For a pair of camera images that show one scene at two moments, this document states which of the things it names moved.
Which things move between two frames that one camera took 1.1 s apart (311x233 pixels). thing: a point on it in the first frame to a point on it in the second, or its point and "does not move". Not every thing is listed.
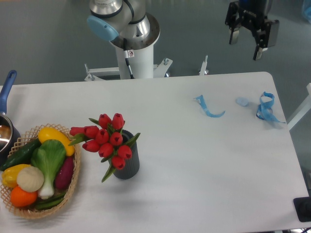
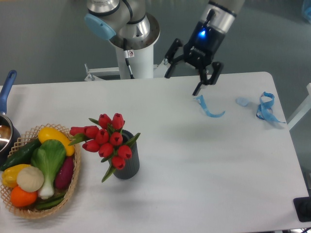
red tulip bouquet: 107,138 does not move
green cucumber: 24,157 does not move
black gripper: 252,13 to 199,51
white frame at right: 302,111 does not move
